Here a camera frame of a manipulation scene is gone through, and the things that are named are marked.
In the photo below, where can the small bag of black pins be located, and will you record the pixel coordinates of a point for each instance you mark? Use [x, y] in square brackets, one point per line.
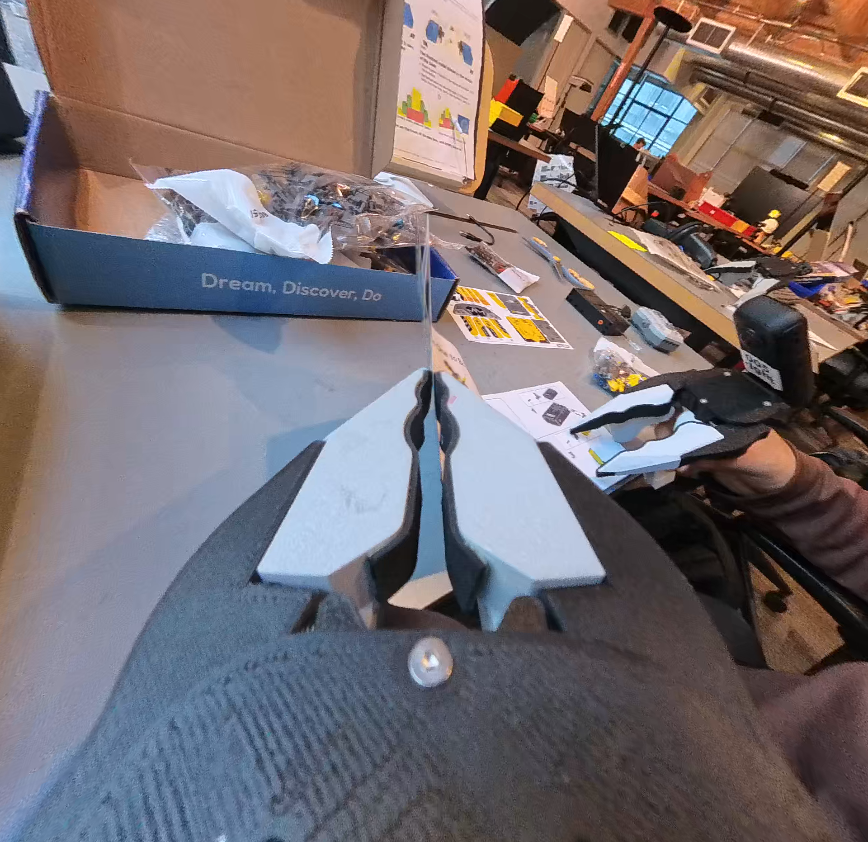
[505, 265]

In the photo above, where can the window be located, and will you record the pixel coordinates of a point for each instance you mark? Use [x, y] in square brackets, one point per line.
[651, 116]

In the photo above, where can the person's right hand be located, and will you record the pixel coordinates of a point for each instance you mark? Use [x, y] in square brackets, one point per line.
[746, 476]

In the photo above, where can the bag of yellow blue parts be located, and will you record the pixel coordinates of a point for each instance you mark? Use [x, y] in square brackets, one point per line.
[617, 370]

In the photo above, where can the black control box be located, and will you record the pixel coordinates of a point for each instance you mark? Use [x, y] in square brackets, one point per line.
[597, 313]

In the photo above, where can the yellow and black sticker sheet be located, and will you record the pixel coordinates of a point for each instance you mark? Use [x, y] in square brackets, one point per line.
[508, 320]

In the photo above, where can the grey motor module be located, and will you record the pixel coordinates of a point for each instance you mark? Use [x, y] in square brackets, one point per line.
[654, 330]

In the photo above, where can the black office chair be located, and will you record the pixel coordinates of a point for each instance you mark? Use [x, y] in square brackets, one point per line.
[807, 570]

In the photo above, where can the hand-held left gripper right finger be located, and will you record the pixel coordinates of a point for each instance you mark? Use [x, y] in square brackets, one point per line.
[522, 503]

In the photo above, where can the white printed poster board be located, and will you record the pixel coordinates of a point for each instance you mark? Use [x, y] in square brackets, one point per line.
[441, 75]

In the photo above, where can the long grey workbench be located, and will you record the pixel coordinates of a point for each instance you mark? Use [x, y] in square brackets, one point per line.
[590, 218]

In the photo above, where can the white air vent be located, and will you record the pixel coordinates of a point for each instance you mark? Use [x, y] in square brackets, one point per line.
[710, 35]
[854, 86]

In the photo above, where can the blue cardboard kit box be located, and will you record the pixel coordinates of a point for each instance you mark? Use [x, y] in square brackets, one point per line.
[135, 272]

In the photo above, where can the person's right forearm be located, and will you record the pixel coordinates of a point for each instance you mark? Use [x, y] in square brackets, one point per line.
[827, 523]

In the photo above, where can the grey desk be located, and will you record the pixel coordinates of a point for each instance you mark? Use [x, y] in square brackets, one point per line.
[169, 414]

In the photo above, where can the bags of parts in box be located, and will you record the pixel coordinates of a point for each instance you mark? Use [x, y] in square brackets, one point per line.
[339, 201]

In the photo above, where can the metal air duct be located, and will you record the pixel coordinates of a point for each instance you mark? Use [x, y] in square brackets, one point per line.
[766, 82]

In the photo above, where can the black floor lamp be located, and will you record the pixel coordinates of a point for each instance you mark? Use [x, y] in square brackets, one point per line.
[668, 21]

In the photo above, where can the toy figure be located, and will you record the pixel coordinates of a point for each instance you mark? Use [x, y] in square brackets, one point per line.
[767, 225]

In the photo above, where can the yellow paper sheet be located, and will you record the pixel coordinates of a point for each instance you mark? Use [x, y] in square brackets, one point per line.
[627, 240]

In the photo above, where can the black monitor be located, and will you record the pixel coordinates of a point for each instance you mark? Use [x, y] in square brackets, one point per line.
[766, 197]
[610, 167]

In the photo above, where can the robot kit instruction booklet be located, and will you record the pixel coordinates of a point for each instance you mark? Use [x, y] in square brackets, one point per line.
[522, 421]

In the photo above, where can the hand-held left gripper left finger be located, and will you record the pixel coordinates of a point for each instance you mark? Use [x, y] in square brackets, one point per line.
[339, 503]

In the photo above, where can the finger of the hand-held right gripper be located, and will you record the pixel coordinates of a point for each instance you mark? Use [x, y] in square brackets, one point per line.
[630, 402]
[668, 448]

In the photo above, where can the yellow storage bin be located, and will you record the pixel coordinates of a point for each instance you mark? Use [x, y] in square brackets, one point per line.
[505, 113]

